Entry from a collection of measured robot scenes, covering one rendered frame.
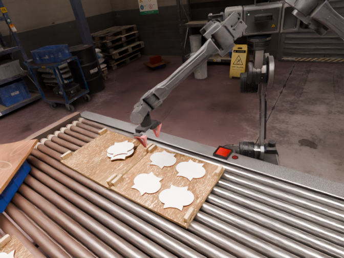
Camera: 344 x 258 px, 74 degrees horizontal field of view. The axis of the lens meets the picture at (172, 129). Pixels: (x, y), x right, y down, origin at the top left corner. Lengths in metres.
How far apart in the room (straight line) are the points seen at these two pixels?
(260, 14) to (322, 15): 0.51
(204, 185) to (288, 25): 0.98
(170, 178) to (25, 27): 5.47
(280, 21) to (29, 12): 5.48
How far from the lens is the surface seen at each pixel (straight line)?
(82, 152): 1.43
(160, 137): 1.39
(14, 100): 5.37
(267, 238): 0.93
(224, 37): 0.93
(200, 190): 1.01
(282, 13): 1.50
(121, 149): 1.29
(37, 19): 6.32
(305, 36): 5.50
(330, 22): 1.04
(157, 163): 1.16
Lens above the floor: 1.68
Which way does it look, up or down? 32 degrees down
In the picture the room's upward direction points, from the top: 9 degrees counter-clockwise
